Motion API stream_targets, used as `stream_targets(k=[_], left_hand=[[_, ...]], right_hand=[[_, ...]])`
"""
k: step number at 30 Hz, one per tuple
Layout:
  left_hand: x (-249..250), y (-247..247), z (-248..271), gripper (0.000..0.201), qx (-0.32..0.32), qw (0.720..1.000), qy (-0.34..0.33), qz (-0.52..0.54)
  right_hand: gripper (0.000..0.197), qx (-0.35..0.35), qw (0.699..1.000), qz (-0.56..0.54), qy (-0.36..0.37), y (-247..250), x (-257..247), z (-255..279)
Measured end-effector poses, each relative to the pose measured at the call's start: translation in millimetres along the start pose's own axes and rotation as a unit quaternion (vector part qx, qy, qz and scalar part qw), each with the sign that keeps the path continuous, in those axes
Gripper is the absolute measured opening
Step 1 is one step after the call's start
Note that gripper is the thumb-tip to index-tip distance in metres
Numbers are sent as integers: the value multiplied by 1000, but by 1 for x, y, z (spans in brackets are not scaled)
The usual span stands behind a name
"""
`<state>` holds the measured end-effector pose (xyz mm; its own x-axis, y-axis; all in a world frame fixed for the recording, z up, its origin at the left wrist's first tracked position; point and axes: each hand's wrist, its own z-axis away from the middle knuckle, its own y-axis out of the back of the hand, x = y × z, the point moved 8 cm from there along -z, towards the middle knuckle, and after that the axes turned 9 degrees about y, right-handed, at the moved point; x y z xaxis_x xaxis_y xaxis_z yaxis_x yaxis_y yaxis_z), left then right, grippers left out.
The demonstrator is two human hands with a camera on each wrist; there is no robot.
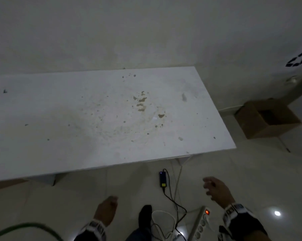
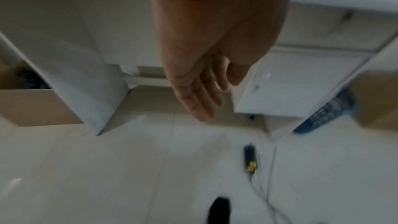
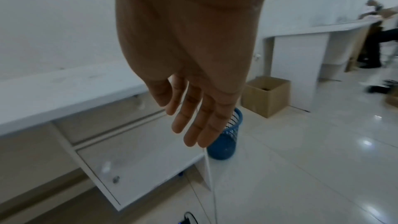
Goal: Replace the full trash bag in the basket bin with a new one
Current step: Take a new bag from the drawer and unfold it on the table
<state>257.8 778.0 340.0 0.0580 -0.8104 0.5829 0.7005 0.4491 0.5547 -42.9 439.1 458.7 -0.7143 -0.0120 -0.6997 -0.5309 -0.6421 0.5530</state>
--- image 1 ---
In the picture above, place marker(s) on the person's right hand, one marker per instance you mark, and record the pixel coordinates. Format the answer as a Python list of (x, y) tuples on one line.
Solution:
[(220, 193)]

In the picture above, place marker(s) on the person's left hand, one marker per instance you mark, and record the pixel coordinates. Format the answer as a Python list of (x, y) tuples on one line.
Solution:
[(105, 210)]

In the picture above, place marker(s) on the person's black shoe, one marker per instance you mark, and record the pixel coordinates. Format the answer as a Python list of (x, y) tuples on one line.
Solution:
[(145, 218)]

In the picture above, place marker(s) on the person's blue jeans leg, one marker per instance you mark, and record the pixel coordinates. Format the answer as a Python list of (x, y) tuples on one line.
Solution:
[(138, 235)]

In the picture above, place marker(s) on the left wristband with markers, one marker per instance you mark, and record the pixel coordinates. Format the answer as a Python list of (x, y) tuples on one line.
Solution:
[(93, 232)]

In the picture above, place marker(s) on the wristband with markers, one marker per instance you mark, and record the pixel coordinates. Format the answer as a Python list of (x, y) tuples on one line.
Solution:
[(243, 223), (93, 232)]

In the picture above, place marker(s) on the white power strip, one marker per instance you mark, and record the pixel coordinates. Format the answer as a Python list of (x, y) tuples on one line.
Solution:
[(199, 224)]

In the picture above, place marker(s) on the right wristband with markers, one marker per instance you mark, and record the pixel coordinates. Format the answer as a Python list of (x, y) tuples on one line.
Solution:
[(243, 223)]

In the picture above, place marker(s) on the black power adapter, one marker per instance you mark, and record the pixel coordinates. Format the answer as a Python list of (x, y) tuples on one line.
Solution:
[(163, 179)]

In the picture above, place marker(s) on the brown cardboard box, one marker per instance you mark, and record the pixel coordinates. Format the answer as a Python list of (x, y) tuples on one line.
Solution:
[(251, 122)]

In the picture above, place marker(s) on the white table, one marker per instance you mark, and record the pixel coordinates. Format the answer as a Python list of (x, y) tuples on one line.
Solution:
[(78, 117)]

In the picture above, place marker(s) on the black recycling symbol sticker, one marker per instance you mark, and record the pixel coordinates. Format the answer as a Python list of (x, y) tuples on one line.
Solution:
[(301, 54)]

